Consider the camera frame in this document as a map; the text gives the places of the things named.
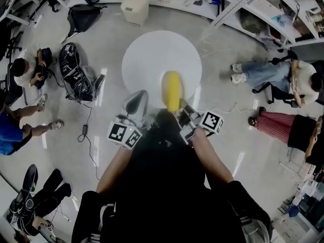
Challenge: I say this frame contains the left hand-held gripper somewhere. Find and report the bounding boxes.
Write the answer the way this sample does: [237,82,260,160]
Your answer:
[106,90,149,150]

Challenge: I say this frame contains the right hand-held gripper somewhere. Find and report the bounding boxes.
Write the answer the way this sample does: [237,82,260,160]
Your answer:
[178,98,225,145]

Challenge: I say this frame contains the yellow corn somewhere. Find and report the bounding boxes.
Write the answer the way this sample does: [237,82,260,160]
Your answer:
[164,71,181,111]

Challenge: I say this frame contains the white oval plate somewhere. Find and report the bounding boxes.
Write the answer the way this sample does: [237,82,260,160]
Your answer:
[160,70,187,108]

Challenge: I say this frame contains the person's left forearm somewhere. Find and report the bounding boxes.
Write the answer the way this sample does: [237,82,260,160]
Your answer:
[96,147,134,194]

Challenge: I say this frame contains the person's right forearm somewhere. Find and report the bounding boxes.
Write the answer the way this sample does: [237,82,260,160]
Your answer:
[189,129,235,184]

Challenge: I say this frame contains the round white table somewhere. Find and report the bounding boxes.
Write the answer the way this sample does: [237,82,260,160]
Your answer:
[121,30,203,111]

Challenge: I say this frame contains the black open equipment case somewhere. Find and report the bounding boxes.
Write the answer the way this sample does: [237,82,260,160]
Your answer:
[59,42,106,102]

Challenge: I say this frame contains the black office chair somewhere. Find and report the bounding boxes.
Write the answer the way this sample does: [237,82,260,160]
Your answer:
[252,50,324,108]
[0,21,25,60]

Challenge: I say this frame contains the beige lidded trash bin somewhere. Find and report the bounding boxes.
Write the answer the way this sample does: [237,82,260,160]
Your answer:
[120,0,149,26]

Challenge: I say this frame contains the black backpack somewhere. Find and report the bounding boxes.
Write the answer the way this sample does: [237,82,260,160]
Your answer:
[67,4,108,34]

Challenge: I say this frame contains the person's black shirt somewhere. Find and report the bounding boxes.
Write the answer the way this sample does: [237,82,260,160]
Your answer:
[72,180,273,243]

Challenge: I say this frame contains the white metal shelving unit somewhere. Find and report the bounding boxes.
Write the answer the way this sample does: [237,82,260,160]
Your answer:
[37,0,233,20]
[210,0,324,48]

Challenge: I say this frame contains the dark green bag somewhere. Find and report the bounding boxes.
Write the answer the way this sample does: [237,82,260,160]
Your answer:
[239,9,264,32]

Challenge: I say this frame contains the white perforated basket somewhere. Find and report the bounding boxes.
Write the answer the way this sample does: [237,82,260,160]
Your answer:
[250,0,283,16]

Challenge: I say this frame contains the white desk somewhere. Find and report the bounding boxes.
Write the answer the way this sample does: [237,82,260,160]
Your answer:
[0,0,38,26]

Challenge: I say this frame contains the white floor cable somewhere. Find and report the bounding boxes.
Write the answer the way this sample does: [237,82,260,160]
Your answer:
[199,48,238,58]
[197,102,251,115]

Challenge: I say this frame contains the black power adapter cable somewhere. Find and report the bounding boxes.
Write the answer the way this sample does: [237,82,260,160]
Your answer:
[77,102,101,181]

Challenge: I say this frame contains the metal frame chair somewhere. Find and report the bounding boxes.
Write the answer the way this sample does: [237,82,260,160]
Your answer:
[5,62,28,106]

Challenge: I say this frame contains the grey shoulder strap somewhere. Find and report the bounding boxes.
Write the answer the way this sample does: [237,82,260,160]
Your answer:
[98,203,117,243]
[237,213,270,243]

